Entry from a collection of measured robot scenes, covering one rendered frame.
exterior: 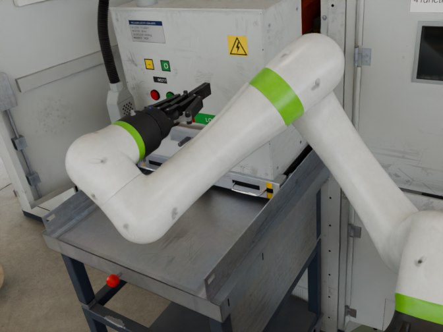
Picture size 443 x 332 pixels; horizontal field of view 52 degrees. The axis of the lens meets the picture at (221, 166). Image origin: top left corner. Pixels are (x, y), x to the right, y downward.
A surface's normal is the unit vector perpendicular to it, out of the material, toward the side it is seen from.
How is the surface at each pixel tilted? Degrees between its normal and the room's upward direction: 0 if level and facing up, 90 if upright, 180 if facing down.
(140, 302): 0
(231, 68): 90
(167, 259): 0
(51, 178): 90
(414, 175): 90
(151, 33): 90
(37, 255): 0
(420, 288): 51
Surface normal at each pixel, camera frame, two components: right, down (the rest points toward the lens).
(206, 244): -0.11, -0.86
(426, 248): -0.74, -0.27
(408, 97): -0.53, 0.48
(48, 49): 0.72, 0.28
